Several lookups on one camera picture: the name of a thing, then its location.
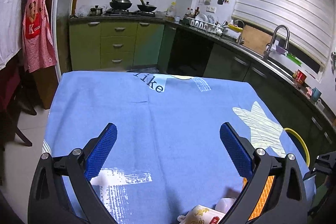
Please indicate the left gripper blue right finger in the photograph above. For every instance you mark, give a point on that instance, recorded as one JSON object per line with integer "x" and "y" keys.
{"x": 239, "y": 149}

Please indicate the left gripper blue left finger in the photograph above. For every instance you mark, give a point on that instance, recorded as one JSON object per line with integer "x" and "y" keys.
{"x": 97, "y": 150}

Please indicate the orange sponge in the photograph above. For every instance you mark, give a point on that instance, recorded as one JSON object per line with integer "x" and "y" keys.
{"x": 263, "y": 198}

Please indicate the yellow rimmed trash bin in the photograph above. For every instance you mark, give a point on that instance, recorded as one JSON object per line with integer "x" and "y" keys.
{"x": 300, "y": 144}

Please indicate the blue tablecloth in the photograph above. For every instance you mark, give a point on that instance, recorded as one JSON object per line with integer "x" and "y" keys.
{"x": 168, "y": 156}

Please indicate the teal mug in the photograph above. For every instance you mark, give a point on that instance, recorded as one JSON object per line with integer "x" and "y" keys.
{"x": 316, "y": 94}

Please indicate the green lower cabinets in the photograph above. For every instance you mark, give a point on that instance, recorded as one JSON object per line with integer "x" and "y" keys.
{"x": 121, "y": 44}

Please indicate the red checkered apron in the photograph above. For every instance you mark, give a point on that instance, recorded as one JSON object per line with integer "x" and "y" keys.
{"x": 38, "y": 47}

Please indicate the wooden cutting board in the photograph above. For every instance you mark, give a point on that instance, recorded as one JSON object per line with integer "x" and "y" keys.
{"x": 255, "y": 39}

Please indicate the white dish rack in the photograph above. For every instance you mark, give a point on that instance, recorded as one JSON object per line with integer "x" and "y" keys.
{"x": 201, "y": 22}

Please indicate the small steel pot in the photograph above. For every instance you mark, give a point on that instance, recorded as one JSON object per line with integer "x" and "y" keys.
{"x": 96, "y": 11}

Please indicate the black wok with lid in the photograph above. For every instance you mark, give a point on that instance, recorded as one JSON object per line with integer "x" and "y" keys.
{"x": 120, "y": 4}

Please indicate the black frying pan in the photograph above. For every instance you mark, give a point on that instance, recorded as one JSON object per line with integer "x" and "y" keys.
{"x": 146, "y": 7}

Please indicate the white window blind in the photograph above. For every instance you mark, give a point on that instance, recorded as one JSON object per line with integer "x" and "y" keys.
{"x": 311, "y": 22}

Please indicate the white hanging cloth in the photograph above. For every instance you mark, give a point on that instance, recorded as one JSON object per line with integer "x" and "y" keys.
{"x": 11, "y": 28}

